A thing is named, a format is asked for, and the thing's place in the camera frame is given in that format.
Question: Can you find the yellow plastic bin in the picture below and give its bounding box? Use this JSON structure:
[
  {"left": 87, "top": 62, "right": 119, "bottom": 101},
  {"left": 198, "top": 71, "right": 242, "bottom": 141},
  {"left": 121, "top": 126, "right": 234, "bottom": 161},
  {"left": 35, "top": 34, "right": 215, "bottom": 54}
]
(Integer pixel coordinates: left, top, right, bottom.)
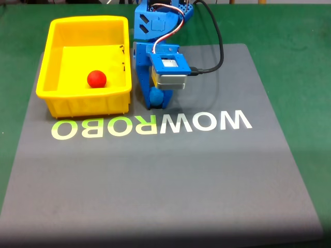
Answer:
[{"left": 35, "top": 15, "right": 133, "bottom": 119}]

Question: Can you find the red and white servo wire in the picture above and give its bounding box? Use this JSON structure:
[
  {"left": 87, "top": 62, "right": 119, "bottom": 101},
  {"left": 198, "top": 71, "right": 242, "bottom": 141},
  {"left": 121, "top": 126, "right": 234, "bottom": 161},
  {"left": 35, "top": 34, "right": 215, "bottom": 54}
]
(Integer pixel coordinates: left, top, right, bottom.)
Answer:
[{"left": 152, "top": 3, "right": 186, "bottom": 55}]

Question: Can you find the red ball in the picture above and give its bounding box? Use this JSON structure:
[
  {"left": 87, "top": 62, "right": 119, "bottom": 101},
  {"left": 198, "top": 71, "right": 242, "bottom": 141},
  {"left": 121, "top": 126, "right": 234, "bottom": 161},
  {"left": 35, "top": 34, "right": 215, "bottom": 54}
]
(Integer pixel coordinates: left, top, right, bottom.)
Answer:
[{"left": 86, "top": 70, "right": 108, "bottom": 89}]

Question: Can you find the silver camera in blue mount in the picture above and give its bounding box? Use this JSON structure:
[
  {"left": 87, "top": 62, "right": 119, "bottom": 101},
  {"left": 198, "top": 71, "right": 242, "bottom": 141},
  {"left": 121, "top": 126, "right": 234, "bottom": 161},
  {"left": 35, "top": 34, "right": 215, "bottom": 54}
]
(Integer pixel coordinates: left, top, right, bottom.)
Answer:
[{"left": 149, "top": 52, "right": 192, "bottom": 91}]

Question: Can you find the blue ball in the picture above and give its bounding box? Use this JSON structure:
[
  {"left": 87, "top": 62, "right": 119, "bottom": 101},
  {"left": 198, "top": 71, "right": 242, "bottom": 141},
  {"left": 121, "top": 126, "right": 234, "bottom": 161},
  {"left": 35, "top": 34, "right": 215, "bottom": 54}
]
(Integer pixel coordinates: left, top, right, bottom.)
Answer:
[{"left": 149, "top": 86, "right": 164, "bottom": 107}]

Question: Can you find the grey mat with WOWROBO print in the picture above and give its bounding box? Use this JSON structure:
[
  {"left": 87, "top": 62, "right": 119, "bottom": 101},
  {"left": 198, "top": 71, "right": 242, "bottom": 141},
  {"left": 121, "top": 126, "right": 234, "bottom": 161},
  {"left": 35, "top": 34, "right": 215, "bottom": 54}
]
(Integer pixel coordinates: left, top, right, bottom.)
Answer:
[{"left": 0, "top": 43, "right": 324, "bottom": 241}]

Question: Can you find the black camera cable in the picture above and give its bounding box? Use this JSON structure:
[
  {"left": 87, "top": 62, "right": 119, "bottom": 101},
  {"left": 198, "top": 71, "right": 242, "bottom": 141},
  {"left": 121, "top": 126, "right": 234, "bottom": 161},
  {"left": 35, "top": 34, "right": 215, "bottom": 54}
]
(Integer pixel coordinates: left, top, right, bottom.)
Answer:
[{"left": 190, "top": 0, "right": 225, "bottom": 77}]

